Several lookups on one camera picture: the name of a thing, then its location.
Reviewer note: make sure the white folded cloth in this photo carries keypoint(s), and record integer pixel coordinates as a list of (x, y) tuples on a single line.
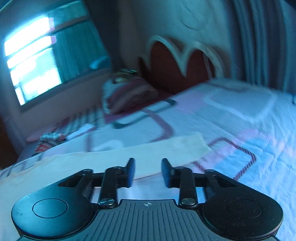
[(81, 131)]

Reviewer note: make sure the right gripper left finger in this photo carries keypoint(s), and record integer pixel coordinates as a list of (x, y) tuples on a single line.
[(109, 181)]

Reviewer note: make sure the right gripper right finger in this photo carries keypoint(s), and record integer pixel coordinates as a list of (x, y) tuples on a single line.
[(183, 178)]

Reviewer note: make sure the patterned white pink bedsheet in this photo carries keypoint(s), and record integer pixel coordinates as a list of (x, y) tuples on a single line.
[(250, 131)]

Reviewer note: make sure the window with frame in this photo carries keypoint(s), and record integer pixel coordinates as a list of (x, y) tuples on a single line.
[(54, 48)]

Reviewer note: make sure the striped pillow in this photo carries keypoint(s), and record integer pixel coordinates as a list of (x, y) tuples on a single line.
[(118, 97)]

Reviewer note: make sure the red white headboard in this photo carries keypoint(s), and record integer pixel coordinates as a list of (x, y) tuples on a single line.
[(171, 69)]

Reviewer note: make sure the gold dark item on pillow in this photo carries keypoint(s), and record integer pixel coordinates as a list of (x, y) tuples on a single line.
[(123, 75)]

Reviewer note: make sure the striped red black cloth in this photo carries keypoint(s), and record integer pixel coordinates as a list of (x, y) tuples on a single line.
[(48, 141)]

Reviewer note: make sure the grey right curtain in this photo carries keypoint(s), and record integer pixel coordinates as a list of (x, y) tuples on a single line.
[(267, 38)]

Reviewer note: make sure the cream peach garment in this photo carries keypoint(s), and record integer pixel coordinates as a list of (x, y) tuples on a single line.
[(179, 150)]

